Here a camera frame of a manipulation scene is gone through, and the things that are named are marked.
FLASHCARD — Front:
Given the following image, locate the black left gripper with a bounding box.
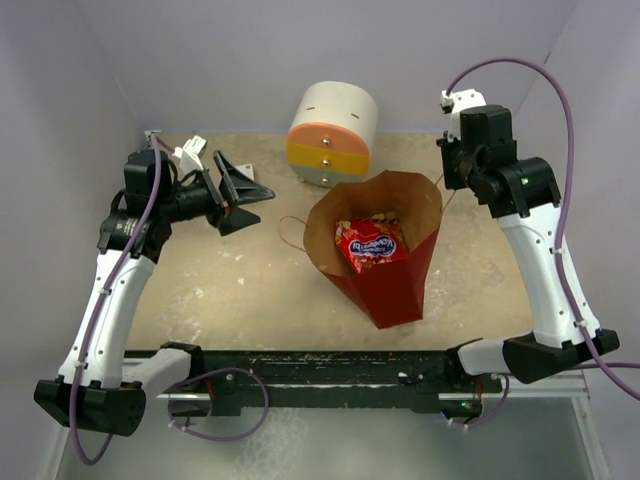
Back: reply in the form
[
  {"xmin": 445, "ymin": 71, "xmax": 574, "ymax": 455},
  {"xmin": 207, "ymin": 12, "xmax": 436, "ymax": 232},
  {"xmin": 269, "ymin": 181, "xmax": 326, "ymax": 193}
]
[{"xmin": 158, "ymin": 152, "xmax": 273, "ymax": 236}]

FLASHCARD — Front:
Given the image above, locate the red candy snack bag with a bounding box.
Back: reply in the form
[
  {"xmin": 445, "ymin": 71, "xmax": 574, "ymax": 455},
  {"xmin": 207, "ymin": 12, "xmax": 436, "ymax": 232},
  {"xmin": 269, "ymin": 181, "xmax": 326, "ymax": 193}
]
[{"xmin": 334, "ymin": 214, "xmax": 408, "ymax": 274}]

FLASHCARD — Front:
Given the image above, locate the red brown paper bag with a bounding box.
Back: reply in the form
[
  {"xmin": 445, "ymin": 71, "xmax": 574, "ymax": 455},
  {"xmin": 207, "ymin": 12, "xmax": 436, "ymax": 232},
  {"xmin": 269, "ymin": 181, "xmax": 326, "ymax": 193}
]
[{"xmin": 300, "ymin": 170, "xmax": 444, "ymax": 329}]

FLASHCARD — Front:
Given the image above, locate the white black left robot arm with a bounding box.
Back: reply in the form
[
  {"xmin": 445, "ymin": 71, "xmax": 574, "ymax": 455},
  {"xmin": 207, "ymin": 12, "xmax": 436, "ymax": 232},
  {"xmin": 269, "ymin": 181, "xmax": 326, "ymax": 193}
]
[{"xmin": 34, "ymin": 148, "xmax": 275, "ymax": 436}]

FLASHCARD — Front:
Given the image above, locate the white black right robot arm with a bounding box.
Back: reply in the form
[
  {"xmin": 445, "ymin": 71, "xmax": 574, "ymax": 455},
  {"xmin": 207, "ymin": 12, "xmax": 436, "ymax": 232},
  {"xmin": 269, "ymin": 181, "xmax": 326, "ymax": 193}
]
[{"xmin": 437, "ymin": 98, "xmax": 620, "ymax": 391}]

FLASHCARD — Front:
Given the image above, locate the small white green box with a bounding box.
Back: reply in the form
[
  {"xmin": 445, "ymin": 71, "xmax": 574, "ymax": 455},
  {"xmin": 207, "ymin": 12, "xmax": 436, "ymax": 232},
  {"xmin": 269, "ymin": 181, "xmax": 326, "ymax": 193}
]
[{"xmin": 236, "ymin": 164, "xmax": 255, "ymax": 181}]

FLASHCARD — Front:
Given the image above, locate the round white mini drawer chest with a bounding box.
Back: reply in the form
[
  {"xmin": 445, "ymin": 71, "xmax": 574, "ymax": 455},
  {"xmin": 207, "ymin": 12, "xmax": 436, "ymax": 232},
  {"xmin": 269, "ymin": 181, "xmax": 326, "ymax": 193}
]
[{"xmin": 286, "ymin": 81, "xmax": 378, "ymax": 188}]

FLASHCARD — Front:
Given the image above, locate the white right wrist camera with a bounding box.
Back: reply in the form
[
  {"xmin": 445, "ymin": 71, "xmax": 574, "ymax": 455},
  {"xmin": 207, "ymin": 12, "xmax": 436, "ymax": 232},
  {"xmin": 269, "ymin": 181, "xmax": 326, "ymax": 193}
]
[{"xmin": 439, "ymin": 89, "xmax": 486, "ymax": 143}]

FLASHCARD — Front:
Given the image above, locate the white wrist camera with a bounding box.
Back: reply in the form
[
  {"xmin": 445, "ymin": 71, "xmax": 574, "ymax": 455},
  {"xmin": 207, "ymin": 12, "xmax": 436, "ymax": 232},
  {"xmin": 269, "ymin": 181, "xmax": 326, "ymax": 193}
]
[
  {"xmin": 439, "ymin": 89, "xmax": 486, "ymax": 143},
  {"xmin": 172, "ymin": 135, "xmax": 207, "ymax": 174}
]

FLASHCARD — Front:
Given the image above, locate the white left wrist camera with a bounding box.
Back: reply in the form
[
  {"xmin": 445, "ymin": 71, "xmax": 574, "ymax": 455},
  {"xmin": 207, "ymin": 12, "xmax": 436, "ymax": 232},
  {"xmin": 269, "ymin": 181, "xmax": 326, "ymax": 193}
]
[{"xmin": 172, "ymin": 135, "xmax": 207, "ymax": 174}]

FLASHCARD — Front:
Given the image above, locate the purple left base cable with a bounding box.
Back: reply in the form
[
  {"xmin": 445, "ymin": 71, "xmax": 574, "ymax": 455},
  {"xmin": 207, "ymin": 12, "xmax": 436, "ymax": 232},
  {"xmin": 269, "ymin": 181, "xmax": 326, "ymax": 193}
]
[{"xmin": 167, "ymin": 367, "xmax": 271, "ymax": 442}]

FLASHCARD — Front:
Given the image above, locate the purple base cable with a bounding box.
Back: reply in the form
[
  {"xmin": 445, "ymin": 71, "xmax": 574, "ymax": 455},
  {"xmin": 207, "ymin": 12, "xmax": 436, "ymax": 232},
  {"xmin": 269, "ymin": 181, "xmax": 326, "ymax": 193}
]
[
  {"xmin": 446, "ymin": 374, "xmax": 511, "ymax": 431},
  {"xmin": 167, "ymin": 367, "xmax": 271, "ymax": 442}
]

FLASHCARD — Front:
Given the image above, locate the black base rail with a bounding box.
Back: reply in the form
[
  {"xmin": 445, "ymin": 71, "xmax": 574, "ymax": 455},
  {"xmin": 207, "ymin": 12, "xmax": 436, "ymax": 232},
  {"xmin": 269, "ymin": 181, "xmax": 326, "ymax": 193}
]
[{"xmin": 165, "ymin": 350, "xmax": 502, "ymax": 417}]

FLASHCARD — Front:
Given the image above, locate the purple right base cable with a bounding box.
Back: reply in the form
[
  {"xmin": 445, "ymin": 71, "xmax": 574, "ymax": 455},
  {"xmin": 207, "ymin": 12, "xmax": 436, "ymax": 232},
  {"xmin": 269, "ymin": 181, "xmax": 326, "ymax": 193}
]
[{"xmin": 446, "ymin": 374, "xmax": 511, "ymax": 431}]

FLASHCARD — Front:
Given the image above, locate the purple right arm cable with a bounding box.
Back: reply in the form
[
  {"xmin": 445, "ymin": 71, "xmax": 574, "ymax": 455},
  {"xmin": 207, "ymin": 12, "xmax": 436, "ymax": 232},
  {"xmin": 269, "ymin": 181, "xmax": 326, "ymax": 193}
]
[{"xmin": 446, "ymin": 57, "xmax": 640, "ymax": 401}]

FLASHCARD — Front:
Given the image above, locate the aluminium side rail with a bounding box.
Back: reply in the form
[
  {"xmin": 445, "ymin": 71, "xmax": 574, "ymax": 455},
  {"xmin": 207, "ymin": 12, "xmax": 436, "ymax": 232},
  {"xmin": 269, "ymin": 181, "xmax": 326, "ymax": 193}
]
[{"xmin": 570, "ymin": 370, "xmax": 611, "ymax": 480}]

